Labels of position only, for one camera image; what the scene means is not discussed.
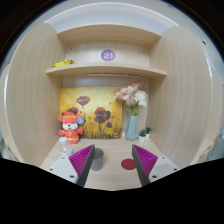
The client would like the round red coaster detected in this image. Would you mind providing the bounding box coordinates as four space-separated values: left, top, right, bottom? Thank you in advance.
121 159 136 170

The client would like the red plush toy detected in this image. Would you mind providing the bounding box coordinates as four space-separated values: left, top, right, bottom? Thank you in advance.
59 112 84 144

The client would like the small potted plant white pot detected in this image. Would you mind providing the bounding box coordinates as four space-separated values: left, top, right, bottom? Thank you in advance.
138 129 146 143

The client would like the yellow tool on shelf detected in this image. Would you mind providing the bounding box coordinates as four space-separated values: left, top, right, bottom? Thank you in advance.
52 60 75 68

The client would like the teal vase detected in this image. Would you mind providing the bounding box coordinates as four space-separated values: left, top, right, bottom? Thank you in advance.
125 116 138 141

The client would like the wooden shelf unit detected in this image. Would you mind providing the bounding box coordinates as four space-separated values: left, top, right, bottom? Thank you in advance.
0 22 224 169

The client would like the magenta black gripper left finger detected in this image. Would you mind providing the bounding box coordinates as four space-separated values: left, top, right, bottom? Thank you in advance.
69 145 95 187

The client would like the purple round number sticker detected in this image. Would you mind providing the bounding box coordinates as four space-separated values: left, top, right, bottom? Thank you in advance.
101 49 116 62

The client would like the poppy flower painting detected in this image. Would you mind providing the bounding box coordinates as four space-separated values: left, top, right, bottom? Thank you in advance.
60 86 122 139

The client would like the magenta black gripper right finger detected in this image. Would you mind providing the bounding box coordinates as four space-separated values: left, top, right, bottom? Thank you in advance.
132 144 158 186

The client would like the grey plastic cup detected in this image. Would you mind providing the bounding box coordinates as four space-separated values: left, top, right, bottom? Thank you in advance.
91 148 104 171

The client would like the clear plastic water bottle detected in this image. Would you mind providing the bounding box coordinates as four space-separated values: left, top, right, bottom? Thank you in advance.
59 137 74 156

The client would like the pink white flower bouquet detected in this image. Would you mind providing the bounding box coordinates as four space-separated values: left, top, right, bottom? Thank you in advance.
115 82 148 116

